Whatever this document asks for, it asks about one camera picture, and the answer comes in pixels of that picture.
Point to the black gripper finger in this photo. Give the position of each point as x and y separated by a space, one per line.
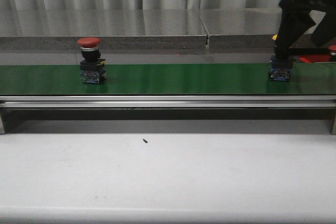
295 21
325 31

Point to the red mushroom push button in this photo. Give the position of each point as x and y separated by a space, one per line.
332 50

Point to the yellow mushroom push button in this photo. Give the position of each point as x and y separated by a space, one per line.
281 65

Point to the push button base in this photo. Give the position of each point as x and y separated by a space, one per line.
92 68

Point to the red tray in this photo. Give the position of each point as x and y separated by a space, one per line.
316 59

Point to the green conveyor belt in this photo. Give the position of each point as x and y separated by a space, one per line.
169 79

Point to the grey stone counter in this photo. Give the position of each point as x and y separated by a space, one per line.
49 37

